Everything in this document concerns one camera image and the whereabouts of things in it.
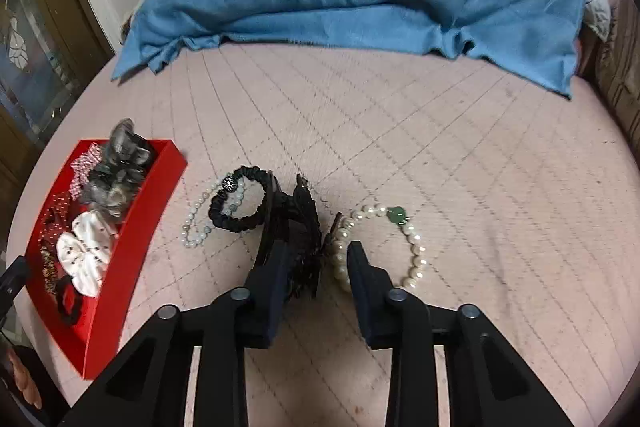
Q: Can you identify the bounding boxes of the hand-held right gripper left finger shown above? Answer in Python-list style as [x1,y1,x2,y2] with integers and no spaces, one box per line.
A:
[57,239,301,427]

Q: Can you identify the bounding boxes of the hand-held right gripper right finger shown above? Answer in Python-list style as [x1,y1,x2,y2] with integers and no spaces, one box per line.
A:
[346,241,581,427]

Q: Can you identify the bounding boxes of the leopard print hair tie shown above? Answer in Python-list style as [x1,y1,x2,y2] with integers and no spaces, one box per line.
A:
[39,247,63,295]

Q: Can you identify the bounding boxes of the black and red hair tie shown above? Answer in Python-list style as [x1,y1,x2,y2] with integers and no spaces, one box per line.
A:
[54,277,85,325]

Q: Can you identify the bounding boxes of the black claw hair clip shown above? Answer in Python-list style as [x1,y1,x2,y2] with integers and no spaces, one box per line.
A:
[252,172,343,300]

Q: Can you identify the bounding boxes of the white satin dotted scrunchie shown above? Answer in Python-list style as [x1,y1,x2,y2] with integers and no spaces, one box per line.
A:
[56,211,120,299]

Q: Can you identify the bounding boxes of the red polka dot scrunchie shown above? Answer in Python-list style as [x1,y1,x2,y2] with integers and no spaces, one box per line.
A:
[41,192,81,253]

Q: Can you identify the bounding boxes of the red tray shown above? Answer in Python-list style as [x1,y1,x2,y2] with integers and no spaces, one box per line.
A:
[24,138,189,381]

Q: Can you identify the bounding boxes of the red plaid scrunchie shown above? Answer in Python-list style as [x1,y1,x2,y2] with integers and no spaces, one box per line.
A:
[70,146,103,202]

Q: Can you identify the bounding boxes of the grey organza scrunchie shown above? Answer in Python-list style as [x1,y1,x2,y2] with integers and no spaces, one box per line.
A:
[80,118,158,224]

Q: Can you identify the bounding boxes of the person's left hand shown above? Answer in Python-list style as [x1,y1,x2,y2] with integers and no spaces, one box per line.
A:
[5,347,43,410]

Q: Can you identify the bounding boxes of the wooden glass door cabinet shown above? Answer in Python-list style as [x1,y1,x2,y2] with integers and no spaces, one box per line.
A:
[0,0,116,228]

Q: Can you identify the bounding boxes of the striped cushion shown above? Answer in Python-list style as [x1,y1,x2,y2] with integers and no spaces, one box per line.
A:
[592,0,640,138]

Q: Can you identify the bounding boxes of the grey quilted cloth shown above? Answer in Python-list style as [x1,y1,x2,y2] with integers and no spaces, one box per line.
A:
[582,0,613,42]

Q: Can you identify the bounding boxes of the white pearl bracelet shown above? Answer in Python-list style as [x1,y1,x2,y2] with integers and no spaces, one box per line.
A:
[331,204,429,293]

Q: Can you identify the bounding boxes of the black ruched hair tie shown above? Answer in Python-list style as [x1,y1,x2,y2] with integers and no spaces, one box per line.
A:
[209,165,268,234]

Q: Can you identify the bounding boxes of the pale green bead bracelet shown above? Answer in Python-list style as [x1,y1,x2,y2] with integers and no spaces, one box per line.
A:
[180,177,247,250]

